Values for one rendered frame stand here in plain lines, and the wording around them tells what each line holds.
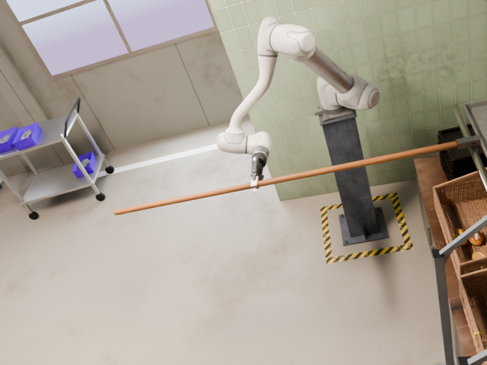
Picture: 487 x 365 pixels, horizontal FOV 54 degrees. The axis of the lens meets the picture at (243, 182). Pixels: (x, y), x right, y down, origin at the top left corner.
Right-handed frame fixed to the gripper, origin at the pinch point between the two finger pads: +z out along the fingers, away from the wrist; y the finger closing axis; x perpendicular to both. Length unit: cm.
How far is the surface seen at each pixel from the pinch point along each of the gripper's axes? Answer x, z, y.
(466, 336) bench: -81, 53, 58
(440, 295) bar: -74, 40, 46
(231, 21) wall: 17, -122, -39
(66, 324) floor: 190, -17, 116
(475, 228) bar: -89, 39, 9
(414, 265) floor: -67, -37, 117
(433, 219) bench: -80, -18, 59
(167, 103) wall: 154, -266, 77
